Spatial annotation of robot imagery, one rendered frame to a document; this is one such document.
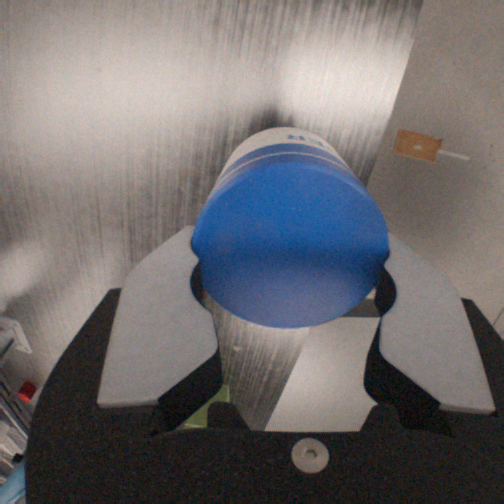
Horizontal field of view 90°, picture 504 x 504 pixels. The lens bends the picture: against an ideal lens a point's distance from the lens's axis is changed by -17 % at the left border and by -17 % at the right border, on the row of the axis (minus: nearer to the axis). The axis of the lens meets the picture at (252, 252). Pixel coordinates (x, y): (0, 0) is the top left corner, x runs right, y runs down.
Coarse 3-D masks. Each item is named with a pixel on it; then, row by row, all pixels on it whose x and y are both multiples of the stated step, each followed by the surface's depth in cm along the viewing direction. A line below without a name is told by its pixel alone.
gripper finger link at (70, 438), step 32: (96, 320) 7; (64, 352) 6; (96, 352) 6; (64, 384) 6; (96, 384) 6; (32, 416) 5; (64, 416) 5; (96, 416) 5; (128, 416) 5; (160, 416) 6; (32, 448) 4; (64, 448) 4; (96, 448) 5; (32, 480) 4; (64, 480) 4
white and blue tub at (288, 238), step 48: (288, 144) 11; (240, 192) 9; (288, 192) 9; (336, 192) 9; (192, 240) 10; (240, 240) 10; (288, 240) 10; (336, 240) 10; (384, 240) 10; (240, 288) 11; (288, 288) 11; (336, 288) 11
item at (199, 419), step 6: (222, 384) 47; (222, 390) 46; (228, 390) 48; (216, 396) 45; (222, 396) 45; (228, 396) 48; (210, 402) 44; (204, 408) 43; (198, 414) 42; (204, 414) 42; (192, 420) 41; (198, 420) 41; (204, 420) 41; (186, 426) 41; (192, 426) 41; (198, 426) 41; (204, 426) 41
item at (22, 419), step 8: (0, 376) 54; (0, 384) 54; (8, 384) 57; (0, 392) 54; (8, 392) 57; (0, 400) 54; (16, 400) 60; (8, 408) 56; (16, 408) 59; (24, 408) 63; (8, 416) 57; (16, 416) 60; (24, 416) 64; (16, 424) 60; (24, 424) 63; (24, 432) 62
